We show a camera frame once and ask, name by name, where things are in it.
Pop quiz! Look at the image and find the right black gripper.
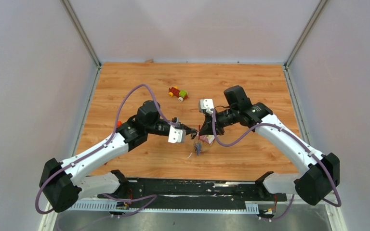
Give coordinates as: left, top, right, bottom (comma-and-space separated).
198, 107, 238, 137

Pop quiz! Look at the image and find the metal key holder red handle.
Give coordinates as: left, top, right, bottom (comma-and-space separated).
194, 125, 202, 156

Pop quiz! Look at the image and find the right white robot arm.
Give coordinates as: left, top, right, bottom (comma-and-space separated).
198, 85, 342, 207

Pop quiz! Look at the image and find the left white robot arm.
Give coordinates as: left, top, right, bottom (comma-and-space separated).
35, 100, 197, 213

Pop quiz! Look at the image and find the pink card packet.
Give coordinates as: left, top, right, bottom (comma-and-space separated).
199, 135, 215, 145

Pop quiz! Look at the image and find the colourful toy brick car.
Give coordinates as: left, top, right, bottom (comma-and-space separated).
168, 86, 189, 102

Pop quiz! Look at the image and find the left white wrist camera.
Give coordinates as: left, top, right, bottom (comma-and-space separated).
168, 126, 186, 143

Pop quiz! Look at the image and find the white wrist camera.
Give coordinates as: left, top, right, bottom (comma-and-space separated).
198, 98, 214, 115
168, 126, 186, 143

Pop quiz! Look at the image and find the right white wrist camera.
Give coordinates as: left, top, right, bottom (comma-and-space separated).
198, 98, 214, 115

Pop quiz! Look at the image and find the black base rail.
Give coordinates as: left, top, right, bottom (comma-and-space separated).
111, 178, 287, 210

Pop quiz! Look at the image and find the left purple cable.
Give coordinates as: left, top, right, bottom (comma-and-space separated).
35, 84, 179, 215

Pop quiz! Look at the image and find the purple cable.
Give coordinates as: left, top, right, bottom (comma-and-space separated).
211, 110, 342, 208
35, 84, 179, 215

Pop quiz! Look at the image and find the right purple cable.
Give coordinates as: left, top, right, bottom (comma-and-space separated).
211, 110, 342, 208

